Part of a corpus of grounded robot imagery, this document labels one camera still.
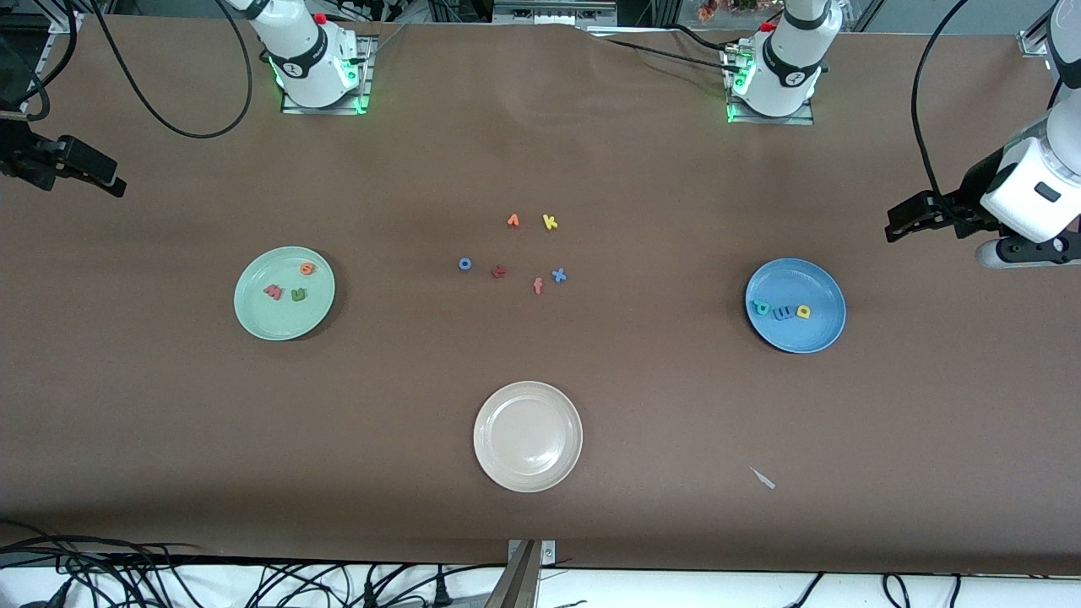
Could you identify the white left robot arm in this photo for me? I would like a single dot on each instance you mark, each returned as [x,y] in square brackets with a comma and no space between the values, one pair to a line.
[790,67]

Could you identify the blue foam letter m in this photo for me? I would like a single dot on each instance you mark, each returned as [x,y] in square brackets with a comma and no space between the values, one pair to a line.
[784,313]

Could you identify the metal bracket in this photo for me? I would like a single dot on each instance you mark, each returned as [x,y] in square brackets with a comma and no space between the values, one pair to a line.
[524,583]

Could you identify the pink foam letter w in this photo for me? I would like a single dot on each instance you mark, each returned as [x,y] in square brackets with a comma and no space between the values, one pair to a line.
[274,293]

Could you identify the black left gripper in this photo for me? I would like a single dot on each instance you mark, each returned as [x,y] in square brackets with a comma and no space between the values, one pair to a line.
[964,200]

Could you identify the beige plate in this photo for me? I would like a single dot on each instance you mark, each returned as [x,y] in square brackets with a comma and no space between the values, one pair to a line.
[528,436]

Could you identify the grey metal rail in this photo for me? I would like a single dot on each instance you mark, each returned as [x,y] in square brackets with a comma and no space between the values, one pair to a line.
[549,13]

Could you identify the teal foam letter p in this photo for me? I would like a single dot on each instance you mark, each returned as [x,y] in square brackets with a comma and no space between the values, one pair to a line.
[756,305]

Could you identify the orange object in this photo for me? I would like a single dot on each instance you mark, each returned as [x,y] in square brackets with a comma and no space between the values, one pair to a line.
[707,10]

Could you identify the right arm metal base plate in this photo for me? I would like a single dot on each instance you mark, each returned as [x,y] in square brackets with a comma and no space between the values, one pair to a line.
[325,111]

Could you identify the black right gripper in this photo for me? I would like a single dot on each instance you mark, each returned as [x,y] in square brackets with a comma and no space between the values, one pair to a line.
[24,155]

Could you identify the brown paper table cover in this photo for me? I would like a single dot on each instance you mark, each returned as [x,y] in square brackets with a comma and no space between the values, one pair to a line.
[676,405]

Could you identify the grey tape scrap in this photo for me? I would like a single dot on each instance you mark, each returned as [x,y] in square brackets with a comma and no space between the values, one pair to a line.
[763,479]

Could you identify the blue plate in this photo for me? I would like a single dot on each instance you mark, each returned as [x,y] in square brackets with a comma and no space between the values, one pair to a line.
[802,333]

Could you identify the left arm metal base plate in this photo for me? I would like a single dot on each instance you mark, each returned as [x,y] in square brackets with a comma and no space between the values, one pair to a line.
[768,121]

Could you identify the green plate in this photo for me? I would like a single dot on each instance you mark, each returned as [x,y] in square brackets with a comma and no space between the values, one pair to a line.
[279,321]

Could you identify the aluminium frame profile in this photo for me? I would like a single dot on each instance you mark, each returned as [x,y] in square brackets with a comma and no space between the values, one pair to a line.
[38,84]
[1034,40]

